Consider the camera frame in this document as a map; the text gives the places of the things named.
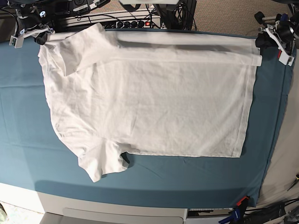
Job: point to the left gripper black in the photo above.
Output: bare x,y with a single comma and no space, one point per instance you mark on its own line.
285,33

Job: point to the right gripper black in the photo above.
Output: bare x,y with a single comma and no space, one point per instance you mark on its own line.
39,32

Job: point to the white T-shirt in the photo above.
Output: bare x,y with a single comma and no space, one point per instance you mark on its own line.
148,93

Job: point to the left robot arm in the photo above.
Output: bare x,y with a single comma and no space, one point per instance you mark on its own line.
293,17

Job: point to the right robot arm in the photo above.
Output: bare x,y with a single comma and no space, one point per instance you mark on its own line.
30,23

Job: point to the black power strip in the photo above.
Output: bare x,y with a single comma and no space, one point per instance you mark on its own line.
147,23

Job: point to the teal table cloth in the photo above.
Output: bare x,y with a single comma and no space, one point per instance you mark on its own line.
32,157

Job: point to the orange blue clamp bottom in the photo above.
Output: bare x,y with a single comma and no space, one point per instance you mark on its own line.
237,214

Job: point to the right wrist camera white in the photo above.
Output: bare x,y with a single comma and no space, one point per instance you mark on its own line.
16,42

